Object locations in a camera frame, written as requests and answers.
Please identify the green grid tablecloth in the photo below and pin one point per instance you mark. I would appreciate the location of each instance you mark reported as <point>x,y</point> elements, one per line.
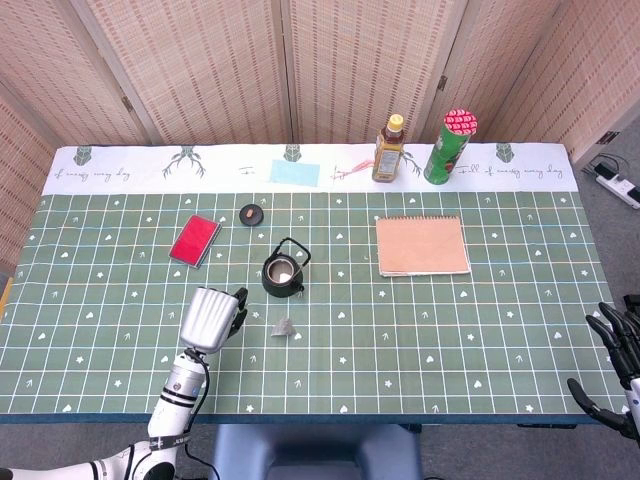
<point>400,340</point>

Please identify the light blue paper sheet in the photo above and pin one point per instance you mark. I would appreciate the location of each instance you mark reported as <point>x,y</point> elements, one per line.
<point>294,172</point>

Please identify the green chips can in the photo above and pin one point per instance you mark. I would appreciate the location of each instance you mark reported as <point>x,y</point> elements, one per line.
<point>444,155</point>

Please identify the red tassel bookmark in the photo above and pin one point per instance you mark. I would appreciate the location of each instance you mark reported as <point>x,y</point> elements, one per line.
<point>357,166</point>

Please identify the amber bottle with yellow cap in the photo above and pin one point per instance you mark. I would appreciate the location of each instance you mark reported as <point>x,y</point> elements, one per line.
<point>387,157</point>

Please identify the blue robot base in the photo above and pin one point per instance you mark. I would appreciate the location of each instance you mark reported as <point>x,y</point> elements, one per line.
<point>315,452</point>

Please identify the teabag with string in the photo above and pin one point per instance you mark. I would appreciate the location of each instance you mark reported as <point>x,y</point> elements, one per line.
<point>283,328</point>

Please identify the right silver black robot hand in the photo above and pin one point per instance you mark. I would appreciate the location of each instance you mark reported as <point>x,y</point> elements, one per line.
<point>625,350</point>

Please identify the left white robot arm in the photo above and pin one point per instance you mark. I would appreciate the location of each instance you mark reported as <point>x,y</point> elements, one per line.
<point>172,410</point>

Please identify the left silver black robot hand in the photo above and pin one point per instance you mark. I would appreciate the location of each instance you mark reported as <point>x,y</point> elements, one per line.
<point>205,320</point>

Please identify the red flat case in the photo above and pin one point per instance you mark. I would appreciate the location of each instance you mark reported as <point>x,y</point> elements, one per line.
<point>194,241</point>

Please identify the white power strip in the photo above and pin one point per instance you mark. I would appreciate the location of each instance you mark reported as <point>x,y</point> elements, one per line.
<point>619,186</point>

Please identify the black teapot lid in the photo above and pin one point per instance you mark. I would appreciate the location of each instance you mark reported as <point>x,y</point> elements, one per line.
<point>251,214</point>

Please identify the black cast iron teapot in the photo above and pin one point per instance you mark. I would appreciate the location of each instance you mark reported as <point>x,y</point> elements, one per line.
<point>280,287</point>

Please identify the brown spiral notebook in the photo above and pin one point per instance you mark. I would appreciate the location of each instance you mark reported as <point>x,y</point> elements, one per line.
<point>421,246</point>

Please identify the woven folding screen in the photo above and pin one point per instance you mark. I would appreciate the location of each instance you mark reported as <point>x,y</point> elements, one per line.
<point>225,65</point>

